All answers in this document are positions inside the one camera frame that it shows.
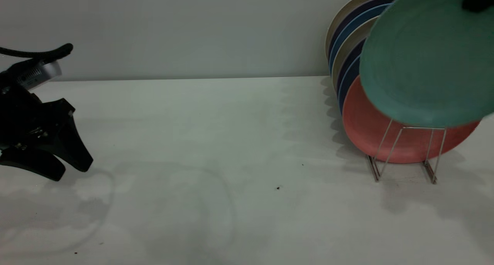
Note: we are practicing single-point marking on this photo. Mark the dark purple round plate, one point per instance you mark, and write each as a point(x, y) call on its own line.
point(349, 62)

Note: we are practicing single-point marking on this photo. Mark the green round plate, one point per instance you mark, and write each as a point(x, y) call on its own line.
point(424, 56)

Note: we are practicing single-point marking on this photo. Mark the beige round plate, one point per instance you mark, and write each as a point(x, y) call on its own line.
point(342, 13)
point(351, 41)

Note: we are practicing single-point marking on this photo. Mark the pink round plate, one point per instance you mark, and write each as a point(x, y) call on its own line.
point(366, 129)

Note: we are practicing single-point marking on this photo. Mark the blue round plate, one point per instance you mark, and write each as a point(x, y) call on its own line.
point(359, 19)
point(349, 77)

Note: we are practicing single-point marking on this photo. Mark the dark navy round plate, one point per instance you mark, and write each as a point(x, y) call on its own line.
point(359, 11)

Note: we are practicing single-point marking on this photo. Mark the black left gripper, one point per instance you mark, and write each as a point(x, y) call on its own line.
point(19, 118)

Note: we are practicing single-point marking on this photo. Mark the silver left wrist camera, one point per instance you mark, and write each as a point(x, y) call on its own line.
point(38, 73)

